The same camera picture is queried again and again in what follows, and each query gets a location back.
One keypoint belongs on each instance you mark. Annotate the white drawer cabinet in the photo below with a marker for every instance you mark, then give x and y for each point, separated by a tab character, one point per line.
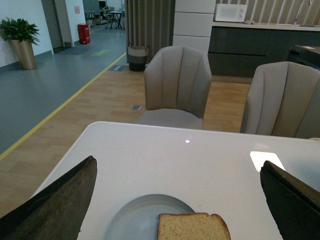
193	21

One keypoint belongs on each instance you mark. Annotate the distant table with chairs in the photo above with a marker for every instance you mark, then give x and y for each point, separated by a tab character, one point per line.
112	17

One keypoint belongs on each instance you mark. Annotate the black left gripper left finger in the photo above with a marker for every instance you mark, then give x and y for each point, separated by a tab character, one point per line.
56	212

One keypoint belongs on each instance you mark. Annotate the white microwave oven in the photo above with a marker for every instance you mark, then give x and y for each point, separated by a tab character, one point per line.
234	13

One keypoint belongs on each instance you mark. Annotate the red trash bin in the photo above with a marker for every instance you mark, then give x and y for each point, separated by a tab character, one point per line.
84	33

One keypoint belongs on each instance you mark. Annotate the woven laundry basket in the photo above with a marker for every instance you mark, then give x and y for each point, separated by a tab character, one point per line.
137	57

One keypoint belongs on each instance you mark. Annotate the brown bread slice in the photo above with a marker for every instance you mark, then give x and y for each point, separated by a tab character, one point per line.
192	226

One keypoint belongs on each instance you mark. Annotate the dark kitchen counter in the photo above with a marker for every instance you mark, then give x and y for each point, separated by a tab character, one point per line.
238	49

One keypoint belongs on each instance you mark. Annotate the black appliance box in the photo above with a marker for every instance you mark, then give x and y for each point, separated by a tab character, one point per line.
305	55

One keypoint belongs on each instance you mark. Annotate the beige chair on left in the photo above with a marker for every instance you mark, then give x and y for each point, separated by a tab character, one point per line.
177	83

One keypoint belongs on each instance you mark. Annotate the beige chair on right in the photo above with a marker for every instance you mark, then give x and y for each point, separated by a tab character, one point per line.
283	100

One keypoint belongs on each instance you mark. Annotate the beige chair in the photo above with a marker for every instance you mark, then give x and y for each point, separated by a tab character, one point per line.
283	100
177	83

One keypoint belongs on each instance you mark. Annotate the gold plant pot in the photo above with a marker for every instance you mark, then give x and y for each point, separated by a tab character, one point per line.
25	54

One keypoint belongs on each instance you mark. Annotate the green potted plant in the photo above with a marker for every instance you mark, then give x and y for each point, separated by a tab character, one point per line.
20	30

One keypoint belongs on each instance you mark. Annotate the light blue round plate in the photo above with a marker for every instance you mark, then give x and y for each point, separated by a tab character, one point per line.
138	219

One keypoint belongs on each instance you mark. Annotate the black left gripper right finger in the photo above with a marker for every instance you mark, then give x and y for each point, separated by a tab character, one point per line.
294	205

